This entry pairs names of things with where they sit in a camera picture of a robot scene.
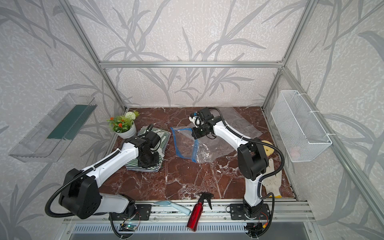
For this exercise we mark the yellow smiley sponge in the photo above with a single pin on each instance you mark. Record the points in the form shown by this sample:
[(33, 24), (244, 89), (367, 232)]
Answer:
[(268, 150)]

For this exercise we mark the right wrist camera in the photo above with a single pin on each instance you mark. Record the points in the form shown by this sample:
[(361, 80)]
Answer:
[(195, 119)]

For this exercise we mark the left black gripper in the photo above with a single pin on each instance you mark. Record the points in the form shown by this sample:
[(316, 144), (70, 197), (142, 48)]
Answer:
[(156, 159)]

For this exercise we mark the green white striped garment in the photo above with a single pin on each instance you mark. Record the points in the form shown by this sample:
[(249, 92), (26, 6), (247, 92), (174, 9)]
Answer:
[(160, 148)]

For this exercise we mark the clear vacuum bag blue zip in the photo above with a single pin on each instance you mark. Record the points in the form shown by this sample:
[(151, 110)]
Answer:
[(208, 149)]

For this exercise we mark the potted plant white pot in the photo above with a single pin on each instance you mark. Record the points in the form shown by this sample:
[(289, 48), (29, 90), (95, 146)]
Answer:
[(124, 125)]

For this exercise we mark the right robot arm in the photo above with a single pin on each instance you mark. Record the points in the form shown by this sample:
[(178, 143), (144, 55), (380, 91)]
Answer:
[(252, 158)]

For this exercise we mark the clear plastic wall shelf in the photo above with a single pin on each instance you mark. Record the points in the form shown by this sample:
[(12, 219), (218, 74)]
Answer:
[(49, 139)]

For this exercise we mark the white wire basket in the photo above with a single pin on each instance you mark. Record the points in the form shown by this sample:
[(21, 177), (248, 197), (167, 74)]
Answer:
[(301, 132)]

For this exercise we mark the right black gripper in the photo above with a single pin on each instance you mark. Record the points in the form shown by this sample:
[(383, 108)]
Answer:
[(196, 136)]

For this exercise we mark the light blue brush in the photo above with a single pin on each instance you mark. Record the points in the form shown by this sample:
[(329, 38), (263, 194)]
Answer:
[(178, 207)]

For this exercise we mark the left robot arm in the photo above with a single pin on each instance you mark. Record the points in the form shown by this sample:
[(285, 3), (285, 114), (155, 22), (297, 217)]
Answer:
[(82, 197)]

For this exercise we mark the red spray bottle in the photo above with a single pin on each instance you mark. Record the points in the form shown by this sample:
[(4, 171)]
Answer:
[(198, 209)]

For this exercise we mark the white work glove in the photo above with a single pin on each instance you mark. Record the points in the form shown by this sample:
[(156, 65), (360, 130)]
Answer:
[(272, 184)]

